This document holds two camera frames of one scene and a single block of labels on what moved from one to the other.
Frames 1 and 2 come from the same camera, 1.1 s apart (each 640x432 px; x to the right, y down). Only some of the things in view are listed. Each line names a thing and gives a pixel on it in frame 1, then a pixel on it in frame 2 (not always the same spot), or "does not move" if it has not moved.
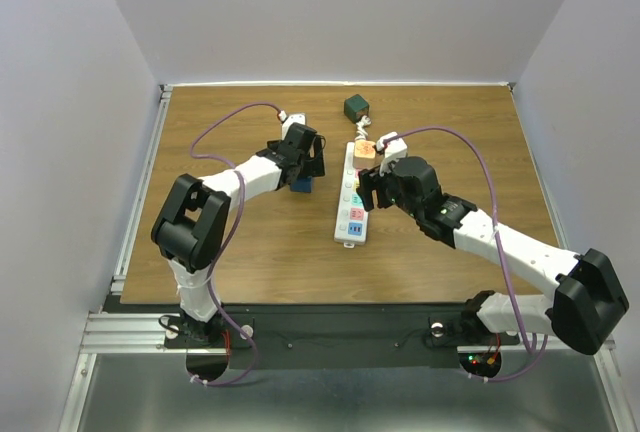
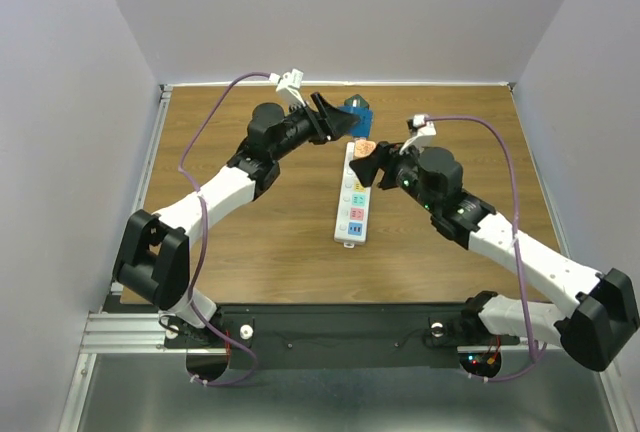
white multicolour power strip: x=352 y=220 does not move
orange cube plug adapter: x=365 y=154 does not move
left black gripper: x=313 y=165 → x=338 y=121
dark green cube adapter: x=355 y=107 does not move
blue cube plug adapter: x=303 y=185 → x=361 y=128
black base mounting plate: x=326 y=336 does not move
